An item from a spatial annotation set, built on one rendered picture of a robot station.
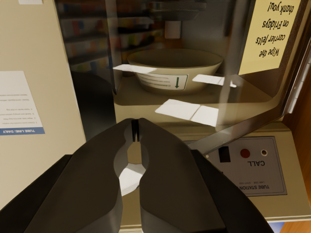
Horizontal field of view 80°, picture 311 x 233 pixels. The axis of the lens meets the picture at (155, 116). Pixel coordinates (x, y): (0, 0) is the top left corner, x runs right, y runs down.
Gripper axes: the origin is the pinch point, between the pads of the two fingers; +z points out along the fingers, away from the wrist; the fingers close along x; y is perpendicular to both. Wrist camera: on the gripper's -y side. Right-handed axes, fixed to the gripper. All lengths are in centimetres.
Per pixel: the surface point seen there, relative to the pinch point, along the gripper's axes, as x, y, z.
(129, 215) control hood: -2.1, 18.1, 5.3
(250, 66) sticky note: 11.5, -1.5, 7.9
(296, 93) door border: 23.4, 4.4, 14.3
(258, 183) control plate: 16.7, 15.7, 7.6
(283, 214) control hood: 19.7, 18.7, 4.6
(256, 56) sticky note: 12.1, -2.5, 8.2
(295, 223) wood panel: 29.0, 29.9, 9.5
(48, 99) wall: -38, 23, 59
